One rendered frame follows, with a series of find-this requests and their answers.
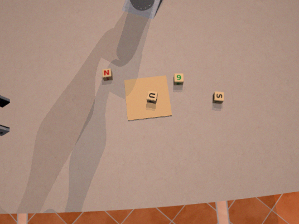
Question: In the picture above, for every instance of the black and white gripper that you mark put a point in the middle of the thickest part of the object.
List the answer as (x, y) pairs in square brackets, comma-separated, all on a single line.
[(3, 102)]

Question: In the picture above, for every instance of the tan flat mat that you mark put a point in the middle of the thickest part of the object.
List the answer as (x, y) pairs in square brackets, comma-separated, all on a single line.
[(136, 98)]

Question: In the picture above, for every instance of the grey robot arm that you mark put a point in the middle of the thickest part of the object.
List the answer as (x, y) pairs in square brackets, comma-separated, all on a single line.
[(142, 5)]

